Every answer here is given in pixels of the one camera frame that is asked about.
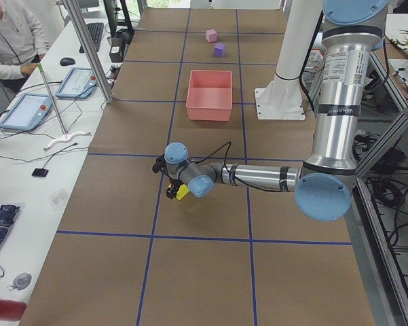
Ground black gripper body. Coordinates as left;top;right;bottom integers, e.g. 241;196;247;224
152;155;183;190

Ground yellow foam block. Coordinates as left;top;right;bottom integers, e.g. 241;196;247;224
175;184;189;200

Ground pink foam block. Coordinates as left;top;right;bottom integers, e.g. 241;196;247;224
205;29;218;43

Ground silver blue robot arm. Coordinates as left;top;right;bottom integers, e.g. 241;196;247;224
152;1;388;221

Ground pink plastic bin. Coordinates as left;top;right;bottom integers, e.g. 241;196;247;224
186;70;233;122

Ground metal rod on stand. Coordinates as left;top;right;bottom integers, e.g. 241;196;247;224
37;62;91;151

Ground far teach pendant tablet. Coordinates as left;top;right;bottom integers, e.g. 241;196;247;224
56;67;97;99

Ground teach pendant tablet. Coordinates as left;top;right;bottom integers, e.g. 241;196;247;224
56;67;97;99
0;94;52;131

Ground small black square device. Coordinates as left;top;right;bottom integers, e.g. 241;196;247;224
31;168;49;178

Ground black box with label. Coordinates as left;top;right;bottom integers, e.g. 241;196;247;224
109;31;133;63

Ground purple foam block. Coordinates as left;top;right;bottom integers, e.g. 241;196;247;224
213;43;226;58

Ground black computer mouse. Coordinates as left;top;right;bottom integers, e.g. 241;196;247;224
60;57;75;67

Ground near teach pendant tablet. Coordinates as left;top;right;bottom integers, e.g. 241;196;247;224
0;94;52;131

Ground black keyboard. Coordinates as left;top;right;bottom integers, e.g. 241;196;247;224
86;22;105;52

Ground person in white hoodie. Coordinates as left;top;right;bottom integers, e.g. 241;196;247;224
0;1;50;80

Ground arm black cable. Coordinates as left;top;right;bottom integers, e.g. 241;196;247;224
189;141;240;187

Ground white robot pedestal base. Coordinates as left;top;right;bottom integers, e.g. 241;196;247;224
255;0;322;121

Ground silver aluminium frame post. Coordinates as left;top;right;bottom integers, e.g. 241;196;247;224
62;0;113;103

